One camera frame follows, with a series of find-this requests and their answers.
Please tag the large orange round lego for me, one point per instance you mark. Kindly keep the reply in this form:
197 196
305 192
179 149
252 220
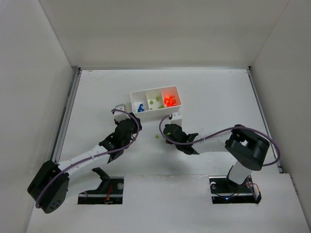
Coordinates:
169 101

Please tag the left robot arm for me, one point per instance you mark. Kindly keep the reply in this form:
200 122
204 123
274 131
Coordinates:
54 182

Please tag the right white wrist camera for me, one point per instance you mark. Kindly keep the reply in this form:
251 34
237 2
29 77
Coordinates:
176 118

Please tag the white three-compartment container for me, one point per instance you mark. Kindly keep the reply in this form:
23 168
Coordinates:
151 111

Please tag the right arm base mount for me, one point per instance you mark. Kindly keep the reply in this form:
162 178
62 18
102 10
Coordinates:
224 191

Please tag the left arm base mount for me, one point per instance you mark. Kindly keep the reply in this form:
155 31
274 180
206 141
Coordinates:
108 192

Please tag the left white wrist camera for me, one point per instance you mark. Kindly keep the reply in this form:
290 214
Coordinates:
120 114

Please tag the blue arch lego piece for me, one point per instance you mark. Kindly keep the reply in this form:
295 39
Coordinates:
141 108

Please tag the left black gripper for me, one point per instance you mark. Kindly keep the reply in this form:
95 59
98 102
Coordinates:
128 124

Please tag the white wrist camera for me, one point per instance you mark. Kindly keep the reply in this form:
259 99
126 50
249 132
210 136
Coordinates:
120 114
176 118

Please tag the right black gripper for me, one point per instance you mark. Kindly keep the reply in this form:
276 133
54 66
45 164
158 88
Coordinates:
172 129

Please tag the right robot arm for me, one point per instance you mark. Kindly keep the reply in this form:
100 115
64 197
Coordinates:
246 146

